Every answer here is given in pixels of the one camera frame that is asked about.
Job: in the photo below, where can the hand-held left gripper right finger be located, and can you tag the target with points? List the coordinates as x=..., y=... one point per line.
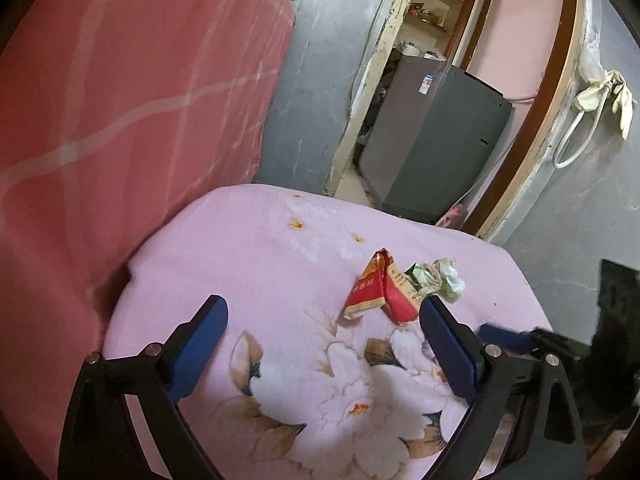
x=450, y=355

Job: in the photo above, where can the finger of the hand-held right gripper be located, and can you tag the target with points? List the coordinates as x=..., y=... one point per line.
x=510, y=338

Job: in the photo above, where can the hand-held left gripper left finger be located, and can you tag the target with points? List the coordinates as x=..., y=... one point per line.
x=200, y=350

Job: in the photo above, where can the white green wrapper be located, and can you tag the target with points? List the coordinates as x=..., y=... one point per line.
x=445, y=277

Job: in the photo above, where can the small green wrapper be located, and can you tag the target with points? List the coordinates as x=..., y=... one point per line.
x=412, y=272

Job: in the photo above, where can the red cigarette packet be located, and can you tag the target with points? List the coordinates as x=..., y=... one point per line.
x=367, y=292

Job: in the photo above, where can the pink blanket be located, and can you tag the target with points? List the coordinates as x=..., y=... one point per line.
x=280, y=270

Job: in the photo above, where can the pink patterned cloth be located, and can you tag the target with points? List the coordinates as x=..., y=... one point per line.
x=450, y=216

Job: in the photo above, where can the grey washing machine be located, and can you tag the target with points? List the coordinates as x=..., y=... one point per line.
x=430, y=150

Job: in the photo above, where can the cream rubber glove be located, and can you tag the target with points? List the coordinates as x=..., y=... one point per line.
x=590, y=97
x=622, y=105

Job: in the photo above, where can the red plaid cloth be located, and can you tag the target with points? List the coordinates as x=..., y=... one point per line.
x=125, y=110

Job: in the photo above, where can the white plastic bag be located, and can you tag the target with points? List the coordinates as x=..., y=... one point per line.
x=592, y=60

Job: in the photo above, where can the wooden shelf unit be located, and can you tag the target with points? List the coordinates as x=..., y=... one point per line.
x=430, y=27

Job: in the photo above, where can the wooden door frame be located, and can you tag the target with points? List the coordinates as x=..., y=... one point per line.
x=350, y=140

